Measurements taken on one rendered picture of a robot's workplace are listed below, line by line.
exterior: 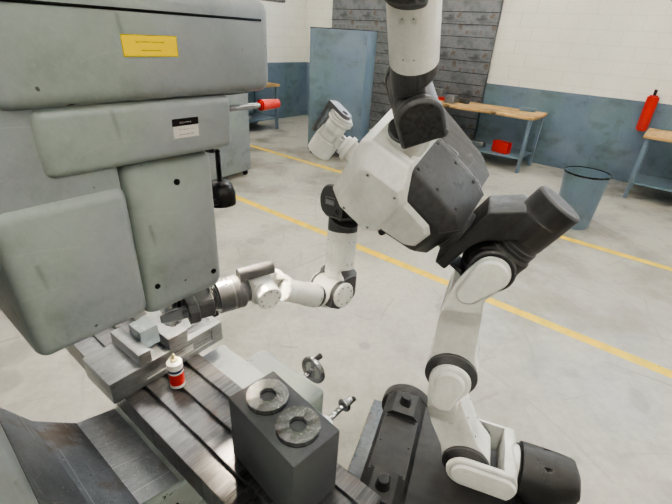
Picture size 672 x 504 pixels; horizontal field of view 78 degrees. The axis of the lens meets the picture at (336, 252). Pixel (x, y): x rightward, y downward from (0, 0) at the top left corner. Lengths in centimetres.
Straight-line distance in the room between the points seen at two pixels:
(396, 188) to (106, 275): 58
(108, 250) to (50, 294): 11
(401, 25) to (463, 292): 61
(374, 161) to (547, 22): 737
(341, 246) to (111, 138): 70
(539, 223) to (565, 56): 715
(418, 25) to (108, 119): 50
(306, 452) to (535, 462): 83
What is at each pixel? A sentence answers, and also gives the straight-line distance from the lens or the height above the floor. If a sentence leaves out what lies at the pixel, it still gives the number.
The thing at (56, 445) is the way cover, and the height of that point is 98.
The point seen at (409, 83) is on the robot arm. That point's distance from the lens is 82.
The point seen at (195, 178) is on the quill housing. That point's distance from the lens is 86.
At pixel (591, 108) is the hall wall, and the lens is 801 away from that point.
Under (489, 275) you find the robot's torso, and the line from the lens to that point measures 102.
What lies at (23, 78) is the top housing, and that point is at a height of 177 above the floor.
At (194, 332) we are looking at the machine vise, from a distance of 133.
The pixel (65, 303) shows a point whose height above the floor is 143.
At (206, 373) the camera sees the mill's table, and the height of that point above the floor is 96.
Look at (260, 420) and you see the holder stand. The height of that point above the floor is 115.
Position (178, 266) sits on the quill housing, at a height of 140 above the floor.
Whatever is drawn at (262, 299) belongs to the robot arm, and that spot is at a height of 124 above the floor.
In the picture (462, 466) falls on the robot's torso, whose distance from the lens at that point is 144.
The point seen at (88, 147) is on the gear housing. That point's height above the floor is 167.
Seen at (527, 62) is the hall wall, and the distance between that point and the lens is 822.
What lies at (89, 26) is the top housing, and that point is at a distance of 72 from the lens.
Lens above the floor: 184
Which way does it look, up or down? 28 degrees down
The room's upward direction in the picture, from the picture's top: 4 degrees clockwise
